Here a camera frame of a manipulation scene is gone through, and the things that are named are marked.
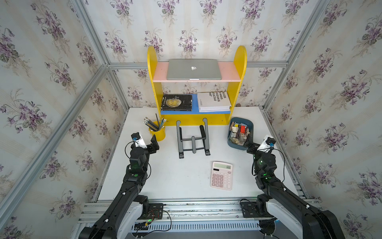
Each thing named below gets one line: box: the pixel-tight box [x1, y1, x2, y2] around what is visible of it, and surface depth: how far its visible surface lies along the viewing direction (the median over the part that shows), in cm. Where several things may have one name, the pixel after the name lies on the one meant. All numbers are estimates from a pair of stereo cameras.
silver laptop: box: [166, 58, 222, 81], surface depth 85 cm
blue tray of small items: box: [227, 117, 254, 151], surface depth 104 cm
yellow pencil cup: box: [149, 120, 166, 142], surface depth 98 cm
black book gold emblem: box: [161, 94, 193, 112], surface depth 103 cm
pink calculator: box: [210, 161, 233, 191], surface depth 85 cm
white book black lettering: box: [196, 91, 232, 113], surface depth 101 cm
